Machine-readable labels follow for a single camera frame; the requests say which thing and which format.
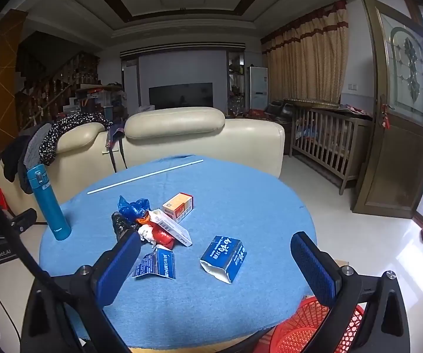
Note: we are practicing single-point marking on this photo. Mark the black plastic bag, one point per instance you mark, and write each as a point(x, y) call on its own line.
point(119, 224)

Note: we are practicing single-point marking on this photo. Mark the thin white stick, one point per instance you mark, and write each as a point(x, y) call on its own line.
point(145, 176)

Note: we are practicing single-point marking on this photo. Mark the beige curtain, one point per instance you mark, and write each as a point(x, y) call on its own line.
point(307, 62)

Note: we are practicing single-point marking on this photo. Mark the stack of household boxes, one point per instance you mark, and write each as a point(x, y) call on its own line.
point(97, 99)

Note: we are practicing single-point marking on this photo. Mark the black leather armchair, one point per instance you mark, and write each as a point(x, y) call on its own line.
point(277, 110)

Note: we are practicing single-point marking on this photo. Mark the wooden glass-panel door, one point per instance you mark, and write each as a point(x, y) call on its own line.
point(388, 176)

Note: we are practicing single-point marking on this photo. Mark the cream leather sofa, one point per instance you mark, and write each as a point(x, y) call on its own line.
point(196, 143)

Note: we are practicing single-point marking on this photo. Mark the red door ornament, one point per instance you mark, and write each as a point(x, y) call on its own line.
point(386, 116)

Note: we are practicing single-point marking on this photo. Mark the red wrapper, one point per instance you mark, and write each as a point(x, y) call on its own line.
point(162, 237)

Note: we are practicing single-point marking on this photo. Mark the wooden crib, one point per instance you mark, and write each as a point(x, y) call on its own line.
point(321, 143)

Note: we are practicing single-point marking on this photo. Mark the red plastic basket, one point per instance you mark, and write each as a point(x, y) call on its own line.
point(292, 334)

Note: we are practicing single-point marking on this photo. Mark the teal thermos bottle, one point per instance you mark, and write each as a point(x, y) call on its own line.
point(51, 209)

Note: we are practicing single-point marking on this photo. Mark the torn blue paper wrapper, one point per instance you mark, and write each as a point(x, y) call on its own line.
point(160, 266)

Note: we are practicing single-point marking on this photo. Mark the white and red carton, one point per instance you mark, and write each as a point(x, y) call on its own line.
point(171, 228)

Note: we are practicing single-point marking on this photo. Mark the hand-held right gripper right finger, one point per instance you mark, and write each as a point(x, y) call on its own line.
point(312, 268)

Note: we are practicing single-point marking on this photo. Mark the folded patterned cloth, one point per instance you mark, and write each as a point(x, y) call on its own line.
point(355, 109)

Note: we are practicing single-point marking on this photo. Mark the black jacket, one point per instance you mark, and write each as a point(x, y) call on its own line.
point(11, 158)

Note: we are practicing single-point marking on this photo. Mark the orange medicine box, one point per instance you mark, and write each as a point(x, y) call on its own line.
point(176, 206)

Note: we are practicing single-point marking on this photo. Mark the woven bamboo tray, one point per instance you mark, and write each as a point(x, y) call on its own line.
point(310, 103)

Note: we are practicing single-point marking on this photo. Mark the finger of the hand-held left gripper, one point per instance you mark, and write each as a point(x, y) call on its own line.
point(24, 218)

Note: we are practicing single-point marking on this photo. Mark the cardboard box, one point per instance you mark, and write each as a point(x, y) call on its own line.
point(343, 263)

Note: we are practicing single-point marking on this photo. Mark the round wooden table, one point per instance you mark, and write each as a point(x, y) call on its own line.
point(196, 350)

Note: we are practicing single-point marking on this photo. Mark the orange snack wrapper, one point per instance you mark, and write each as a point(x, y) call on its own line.
point(143, 220)

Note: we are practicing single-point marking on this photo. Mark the white paper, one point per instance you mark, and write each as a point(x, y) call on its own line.
point(146, 232)

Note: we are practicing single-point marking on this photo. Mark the glass display cabinet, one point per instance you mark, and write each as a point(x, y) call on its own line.
point(236, 84)

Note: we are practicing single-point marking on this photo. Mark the black television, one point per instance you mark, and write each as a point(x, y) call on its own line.
point(182, 95)

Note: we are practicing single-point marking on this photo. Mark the wooden staircase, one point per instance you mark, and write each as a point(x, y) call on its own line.
point(60, 88)

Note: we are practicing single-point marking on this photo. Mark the brown wooden pillar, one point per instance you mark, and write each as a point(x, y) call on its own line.
point(9, 62)

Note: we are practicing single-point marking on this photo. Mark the blue plastic bag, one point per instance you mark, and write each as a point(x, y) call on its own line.
point(132, 209)

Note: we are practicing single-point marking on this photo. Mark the round table with blue cloth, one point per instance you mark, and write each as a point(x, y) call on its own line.
point(233, 209)

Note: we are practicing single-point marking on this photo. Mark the dark patterned cloth bag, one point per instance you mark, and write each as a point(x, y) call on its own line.
point(116, 134)

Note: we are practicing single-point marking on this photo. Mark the blue carton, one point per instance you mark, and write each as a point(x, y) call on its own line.
point(220, 252)

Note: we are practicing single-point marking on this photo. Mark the grey knit garment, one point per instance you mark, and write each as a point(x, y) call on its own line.
point(35, 147)

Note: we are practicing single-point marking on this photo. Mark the black white patterned garment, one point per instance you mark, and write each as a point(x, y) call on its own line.
point(68, 125)

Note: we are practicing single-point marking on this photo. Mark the white standing air conditioner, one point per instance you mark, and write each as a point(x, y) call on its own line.
point(257, 88)

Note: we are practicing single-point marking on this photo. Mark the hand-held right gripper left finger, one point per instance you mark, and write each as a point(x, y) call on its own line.
point(119, 264)

